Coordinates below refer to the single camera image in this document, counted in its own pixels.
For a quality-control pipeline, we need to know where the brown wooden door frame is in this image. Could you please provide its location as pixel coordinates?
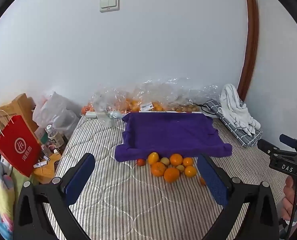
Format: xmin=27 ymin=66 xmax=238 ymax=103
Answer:
xmin=237 ymin=0 xmax=260 ymax=101

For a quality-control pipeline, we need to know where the purple towel-covered tray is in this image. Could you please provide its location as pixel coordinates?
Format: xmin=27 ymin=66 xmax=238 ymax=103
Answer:
xmin=115 ymin=112 xmax=232 ymax=162

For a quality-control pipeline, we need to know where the clear plastic bag of oranges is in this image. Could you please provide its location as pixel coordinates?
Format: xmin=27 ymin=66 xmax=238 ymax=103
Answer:
xmin=127 ymin=76 xmax=225 ymax=113

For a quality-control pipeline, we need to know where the person's right hand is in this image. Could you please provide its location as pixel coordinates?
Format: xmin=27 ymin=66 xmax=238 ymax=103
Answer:
xmin=281 ymin=176 xmax=297 ymax=222

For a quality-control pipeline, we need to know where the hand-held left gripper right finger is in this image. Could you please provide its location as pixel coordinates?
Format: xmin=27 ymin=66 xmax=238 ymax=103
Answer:
xmin=197 ymin=154 xmax=280 ymax=240

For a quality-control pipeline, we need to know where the grey checkered cloth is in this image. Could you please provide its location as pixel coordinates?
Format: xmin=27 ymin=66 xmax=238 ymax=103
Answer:
xmin=205 ymin=99 xmax=263 ymax=147

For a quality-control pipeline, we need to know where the white flat box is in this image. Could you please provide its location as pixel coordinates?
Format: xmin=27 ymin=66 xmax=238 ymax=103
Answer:
xmin=85 ymin=110 xmax=219 ymax=119

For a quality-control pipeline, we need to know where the white plastic bag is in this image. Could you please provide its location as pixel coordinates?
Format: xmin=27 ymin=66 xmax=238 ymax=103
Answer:
xmin=32 ymin=91 xmax=80 ymax=141

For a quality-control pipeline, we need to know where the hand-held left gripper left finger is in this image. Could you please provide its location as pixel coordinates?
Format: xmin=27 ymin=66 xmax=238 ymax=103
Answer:
xmin=13 ymin=152 xmax=96 ymax=240

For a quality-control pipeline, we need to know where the white light switch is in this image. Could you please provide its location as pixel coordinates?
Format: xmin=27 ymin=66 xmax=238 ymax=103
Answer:
xmin=99 ymin=0 xmax=120 ymax=13

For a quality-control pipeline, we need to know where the yellow stool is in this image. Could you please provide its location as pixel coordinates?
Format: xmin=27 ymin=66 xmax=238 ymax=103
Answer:
xmin=32 ymin=152 xmax=63 ymax=184

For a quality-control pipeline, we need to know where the crumpled clear plastic bag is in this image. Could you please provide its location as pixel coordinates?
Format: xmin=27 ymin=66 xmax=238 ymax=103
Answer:
xmin=82 ymin=86 xmax=130 ymax=128

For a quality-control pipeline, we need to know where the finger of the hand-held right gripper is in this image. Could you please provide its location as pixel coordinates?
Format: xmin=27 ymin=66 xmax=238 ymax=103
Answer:
xmin=257 ymin=139 xmax=286 ymax=156
xmin=279 ymin=134 xmax=297 ymax=151

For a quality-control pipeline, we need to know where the red paper bag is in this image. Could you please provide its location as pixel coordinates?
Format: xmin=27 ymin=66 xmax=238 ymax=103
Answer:
xmin=0 ymin=110 xmax=43 ymax=178

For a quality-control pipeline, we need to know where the white striped towel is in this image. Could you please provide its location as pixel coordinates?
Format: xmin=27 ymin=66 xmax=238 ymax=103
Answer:
xmin=219 ymin=83 xmax=261 ymax=137

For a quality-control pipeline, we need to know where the large orange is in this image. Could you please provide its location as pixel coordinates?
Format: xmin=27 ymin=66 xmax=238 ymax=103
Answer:
xmin=169 ymin=153 xmax=183 ymax=167
xmin=163 ymin=167 xmax=180 ymax=183

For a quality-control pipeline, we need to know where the mandarin orange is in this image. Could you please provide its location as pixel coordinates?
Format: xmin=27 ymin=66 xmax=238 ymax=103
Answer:
xmin=151 ymin=162 xmax=167 ymax=177

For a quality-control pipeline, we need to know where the grey striped bed sheet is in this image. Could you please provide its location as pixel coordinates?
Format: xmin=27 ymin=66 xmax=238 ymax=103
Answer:
xmin=42 ymin=112 xmax=292 ymax=240

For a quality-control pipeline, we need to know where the plastic drink bottle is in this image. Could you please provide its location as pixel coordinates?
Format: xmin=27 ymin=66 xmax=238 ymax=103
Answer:
xmin=45 ymin=124 xmax=64 ymax=148

